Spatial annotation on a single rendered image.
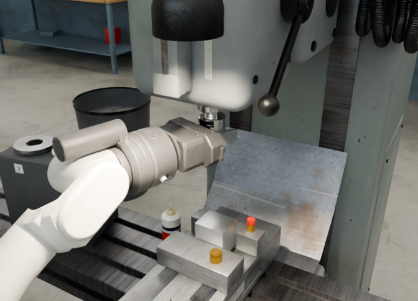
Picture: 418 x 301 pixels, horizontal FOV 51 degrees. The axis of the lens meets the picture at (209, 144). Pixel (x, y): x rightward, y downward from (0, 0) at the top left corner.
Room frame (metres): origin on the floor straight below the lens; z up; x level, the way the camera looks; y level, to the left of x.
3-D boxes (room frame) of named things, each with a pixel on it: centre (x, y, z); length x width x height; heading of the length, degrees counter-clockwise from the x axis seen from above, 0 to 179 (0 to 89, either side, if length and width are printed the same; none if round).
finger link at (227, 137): (0.66, -0.03, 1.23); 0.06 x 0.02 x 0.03; 133
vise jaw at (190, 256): (0.63, 0.02, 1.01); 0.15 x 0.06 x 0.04; 58
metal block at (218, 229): (0.68, -0.01, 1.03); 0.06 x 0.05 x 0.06; 58
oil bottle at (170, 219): (0.78, 0.08, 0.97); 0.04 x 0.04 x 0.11
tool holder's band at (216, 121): (0.68, 0.00, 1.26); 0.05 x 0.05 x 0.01
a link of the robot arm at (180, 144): (0.62, 0.06, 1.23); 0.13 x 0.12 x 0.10; 43
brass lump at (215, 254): (0.61, -0.01, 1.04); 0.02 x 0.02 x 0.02
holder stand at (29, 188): (0.88, 0.34, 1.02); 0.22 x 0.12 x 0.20; 71
